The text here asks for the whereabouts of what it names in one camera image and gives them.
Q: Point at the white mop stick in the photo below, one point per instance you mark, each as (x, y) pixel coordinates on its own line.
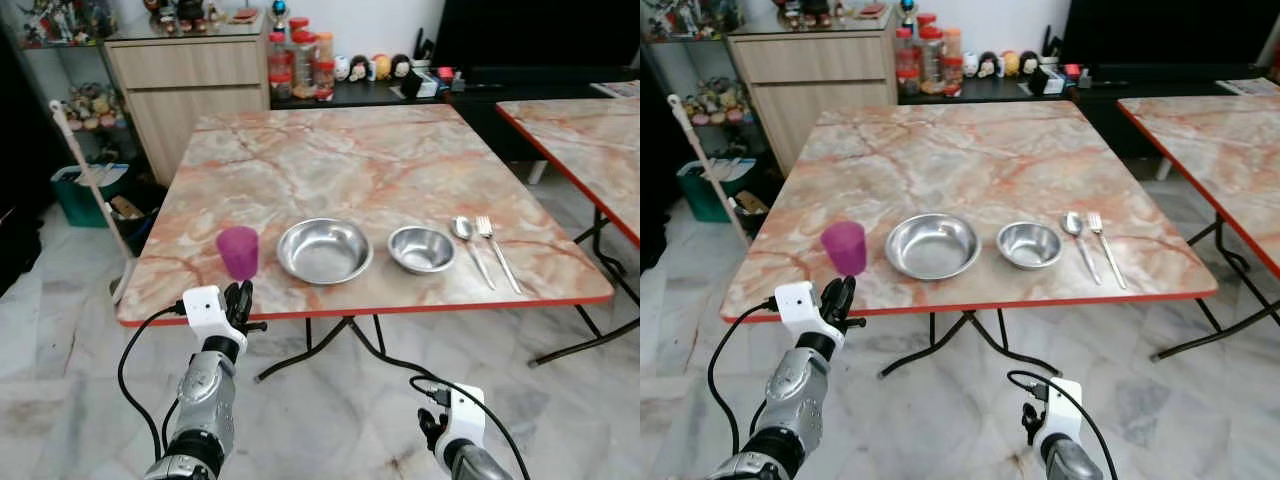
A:
(90, 195)
(705, 165)

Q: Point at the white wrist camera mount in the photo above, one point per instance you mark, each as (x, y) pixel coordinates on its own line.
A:
(1062, 408)
(798, 306)
(204, 312)
(464, 415)

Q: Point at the printed magazine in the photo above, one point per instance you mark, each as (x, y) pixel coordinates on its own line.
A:
(1252, 87)
(620, 89)

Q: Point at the purple plastic cup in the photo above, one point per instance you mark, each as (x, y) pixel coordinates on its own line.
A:
(846, 250)
(238, 255)

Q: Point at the red-lid plastic jar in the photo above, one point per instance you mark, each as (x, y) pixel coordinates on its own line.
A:
(907, 63)
(931, 60)
(279, 68)
(304, 65)

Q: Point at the orange-lid plastic jar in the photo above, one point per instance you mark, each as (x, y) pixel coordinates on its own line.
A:
(953, 65)
(325, 70)

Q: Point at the marble-pattern table with red edge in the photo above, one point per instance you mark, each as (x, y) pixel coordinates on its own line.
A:
(1215, 150)
(590, 145)

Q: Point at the dark-haired doll figurine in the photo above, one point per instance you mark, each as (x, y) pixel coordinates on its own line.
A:
(1029, 62)
(360, 68)
(988, 64)
(400, 66)

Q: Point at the marble-pattern folding table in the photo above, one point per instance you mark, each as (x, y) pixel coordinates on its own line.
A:
(980, 160)
(370, 165)

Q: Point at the steel spoon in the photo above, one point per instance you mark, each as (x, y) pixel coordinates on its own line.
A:
(462, 229)
(1072, 224)

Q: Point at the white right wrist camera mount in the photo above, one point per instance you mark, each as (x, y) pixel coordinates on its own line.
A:
(1062, 408)
(464, 415)

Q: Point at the black television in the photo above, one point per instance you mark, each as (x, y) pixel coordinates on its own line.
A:
(1170, 30)
(540, 30)

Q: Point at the green storage bin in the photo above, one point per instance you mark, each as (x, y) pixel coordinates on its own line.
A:
(75, 200)
(700, 195)

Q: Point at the small steel bowl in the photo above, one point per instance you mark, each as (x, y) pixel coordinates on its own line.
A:
(421, 250)
(1029, 245)

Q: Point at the large steel bowl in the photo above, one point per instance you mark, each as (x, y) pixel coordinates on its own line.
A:
(324, 250)
(932, 246)

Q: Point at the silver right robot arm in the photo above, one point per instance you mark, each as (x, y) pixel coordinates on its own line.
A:
(478, 464)
(1072, 460)

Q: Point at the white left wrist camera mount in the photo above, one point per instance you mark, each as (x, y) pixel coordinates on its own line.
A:
(798, 306)
(204, 312)

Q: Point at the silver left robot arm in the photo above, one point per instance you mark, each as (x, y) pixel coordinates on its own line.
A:
(795, 395)
(205, 400)

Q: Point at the yellow round doll figurine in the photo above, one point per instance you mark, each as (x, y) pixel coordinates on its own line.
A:
(1009, 63)
(381, 67)

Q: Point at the glass shelf with figurines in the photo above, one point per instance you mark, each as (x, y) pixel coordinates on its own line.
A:
(70, 60)
(690, 55)

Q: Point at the light wooden drawer cabinet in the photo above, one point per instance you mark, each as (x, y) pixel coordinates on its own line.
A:
(190, 95)
(815, 90)

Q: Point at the black and white box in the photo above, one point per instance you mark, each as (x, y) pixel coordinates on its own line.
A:
(1047, 80)
(422, 85)

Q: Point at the white round doll figurine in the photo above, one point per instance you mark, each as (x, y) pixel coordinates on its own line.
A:
(970, 65)
(342, 68)

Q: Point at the steel fork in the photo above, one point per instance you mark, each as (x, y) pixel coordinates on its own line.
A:
(497, 255)
(1106, 250)

